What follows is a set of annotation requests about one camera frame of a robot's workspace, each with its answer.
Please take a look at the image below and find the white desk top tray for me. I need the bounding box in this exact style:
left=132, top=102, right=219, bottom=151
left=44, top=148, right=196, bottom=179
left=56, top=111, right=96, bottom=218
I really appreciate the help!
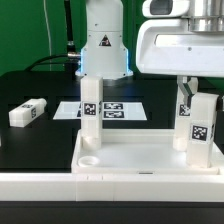
left=71, top=129, right=224, bottom=175

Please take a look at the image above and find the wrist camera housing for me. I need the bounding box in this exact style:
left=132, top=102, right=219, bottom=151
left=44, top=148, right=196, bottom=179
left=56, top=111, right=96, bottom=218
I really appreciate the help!
left=142, top=0, right=190, bottom=18

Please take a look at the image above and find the marker tag sheet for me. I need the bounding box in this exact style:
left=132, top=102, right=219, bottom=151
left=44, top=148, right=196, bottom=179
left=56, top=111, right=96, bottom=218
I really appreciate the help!
left=53, top=101, right=146, bottom=121

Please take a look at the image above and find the black thick cable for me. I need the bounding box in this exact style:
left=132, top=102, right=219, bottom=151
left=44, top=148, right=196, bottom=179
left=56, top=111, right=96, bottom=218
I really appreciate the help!
left=24, top=0, right=83, bottom=72

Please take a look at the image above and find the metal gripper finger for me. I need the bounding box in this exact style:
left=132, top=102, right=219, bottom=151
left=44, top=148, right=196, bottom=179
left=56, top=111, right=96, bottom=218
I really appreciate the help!
left=216, top=95, right=224, bottom=111

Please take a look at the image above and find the white L-shaped fence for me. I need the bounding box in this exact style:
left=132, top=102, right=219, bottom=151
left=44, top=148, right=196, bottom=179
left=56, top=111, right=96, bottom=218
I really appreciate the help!
left=0, top=169, right=224, bottom=202

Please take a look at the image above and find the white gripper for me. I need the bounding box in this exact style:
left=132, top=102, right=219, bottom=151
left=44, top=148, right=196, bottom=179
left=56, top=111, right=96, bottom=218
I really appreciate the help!
left=136, top=19, right=224, bottom=108

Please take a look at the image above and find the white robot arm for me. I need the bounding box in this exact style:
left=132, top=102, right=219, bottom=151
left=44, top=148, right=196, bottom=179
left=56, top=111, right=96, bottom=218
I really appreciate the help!
left=76, top=0, right=224, bottom=102

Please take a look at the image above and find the white thin cable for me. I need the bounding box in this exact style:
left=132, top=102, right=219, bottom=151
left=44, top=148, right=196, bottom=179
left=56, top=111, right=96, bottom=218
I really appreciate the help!
left=43, top=0, right=53, bottom=72

